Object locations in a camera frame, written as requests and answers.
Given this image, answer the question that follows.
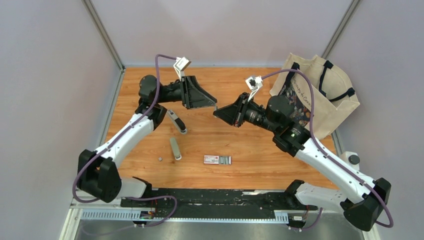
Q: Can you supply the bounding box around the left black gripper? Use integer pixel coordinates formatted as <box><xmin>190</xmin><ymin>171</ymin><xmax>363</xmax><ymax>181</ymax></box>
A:
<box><xmin>156</xmin><ymin>76</ymin><xmax>217</xmax><ymax>110</ymax></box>

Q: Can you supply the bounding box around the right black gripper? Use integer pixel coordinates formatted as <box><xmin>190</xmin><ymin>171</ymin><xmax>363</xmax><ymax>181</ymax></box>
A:
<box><xmin>213</xmin><ymin>92</ymin><xmax>280</xmax><ymax>134</ymax></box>

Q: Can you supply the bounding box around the red white staple box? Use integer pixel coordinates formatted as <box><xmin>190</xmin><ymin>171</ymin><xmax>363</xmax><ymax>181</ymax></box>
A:
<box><xmin>203</xmin><ymin>155</ymin><xmax>232</xmax><ymax>165</ymax></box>

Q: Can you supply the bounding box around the grey-green stapler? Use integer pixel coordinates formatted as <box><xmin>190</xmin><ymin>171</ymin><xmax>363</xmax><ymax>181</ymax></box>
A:
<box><xmin>169</xmin><ymin>137</ymin><xmax>182</xmax><ymax>161</ymax></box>

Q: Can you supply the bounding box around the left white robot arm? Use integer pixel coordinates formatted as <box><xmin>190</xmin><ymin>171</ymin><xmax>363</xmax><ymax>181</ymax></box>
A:
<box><xmin>73</xmin><ymin>75</ymin><xmax>218</xmax><ymax>208</ymax></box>

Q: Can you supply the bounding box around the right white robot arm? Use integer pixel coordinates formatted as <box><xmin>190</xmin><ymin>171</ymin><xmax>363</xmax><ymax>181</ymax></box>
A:
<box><xmin>213</xmin><ymin>92</ymin><xmax>392</xmax><ymax>232</ymax></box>

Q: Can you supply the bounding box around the cream floral tote bag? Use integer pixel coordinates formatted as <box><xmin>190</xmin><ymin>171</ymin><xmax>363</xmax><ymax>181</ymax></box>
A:
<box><xmin>269</xmin><ymin>53</ymin><xmax>360</xmax><ymax>140</ymax></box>

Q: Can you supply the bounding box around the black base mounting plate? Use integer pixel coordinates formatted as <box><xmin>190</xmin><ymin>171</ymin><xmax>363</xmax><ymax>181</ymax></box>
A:
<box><xmin>120</xmin><ymin>188</ymin><xmax>318</xmax><ymax>228</ymax></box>

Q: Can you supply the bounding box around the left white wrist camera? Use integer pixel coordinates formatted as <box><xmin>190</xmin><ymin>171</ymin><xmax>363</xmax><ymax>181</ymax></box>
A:
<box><xmin>173</xmin><ymin>56</ymin><xmax>192</xmax><ymax>80</ymax></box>

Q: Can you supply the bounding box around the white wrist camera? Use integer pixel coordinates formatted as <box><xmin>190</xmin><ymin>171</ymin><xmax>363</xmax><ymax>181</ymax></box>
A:
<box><xmin>245</xmin><ymin>76</ymin><xmax>263</xmax><ymax>102</ymax></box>
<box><xmin>173</xmin><ymin>56</ymin><xmax>192</xmax><ymax>80</ymax></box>

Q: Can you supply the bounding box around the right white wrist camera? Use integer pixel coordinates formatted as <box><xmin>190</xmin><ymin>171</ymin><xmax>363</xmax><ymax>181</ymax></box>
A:
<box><xmin>245</xmin><ymin>76</ymin><xmax>263</xmax><ymax>102</ymax></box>

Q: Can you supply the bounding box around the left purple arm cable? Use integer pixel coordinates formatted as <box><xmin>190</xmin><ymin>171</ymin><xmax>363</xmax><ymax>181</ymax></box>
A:
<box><xmin>71</xmin><ymin>54</ymin><xmax>180</xmax><ymax>233</ymax></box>

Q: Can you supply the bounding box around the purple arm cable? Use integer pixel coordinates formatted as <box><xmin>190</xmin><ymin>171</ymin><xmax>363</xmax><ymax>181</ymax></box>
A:
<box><xmin>261</xmin><ymin>68</ymin><xmax>395</xmax><ymax>231</ymax></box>
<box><xmin>71</xmin><ymin>54</ymin><xmax>180</xmax><ymax>233</ymax></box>

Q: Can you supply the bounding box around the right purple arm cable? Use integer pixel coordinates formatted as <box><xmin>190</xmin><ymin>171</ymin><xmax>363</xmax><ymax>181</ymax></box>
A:
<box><xmin>261</xmin><ymin>68</ymin><xmax>395</xmax><ymax>231</ymax></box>

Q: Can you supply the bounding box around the aluminium frame rail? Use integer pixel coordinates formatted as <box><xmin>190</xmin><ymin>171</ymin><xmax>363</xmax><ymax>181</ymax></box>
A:
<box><xmin>59</xmin><ymin>186</ymin><xmax>380</xmax><ymax>240</ymax></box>

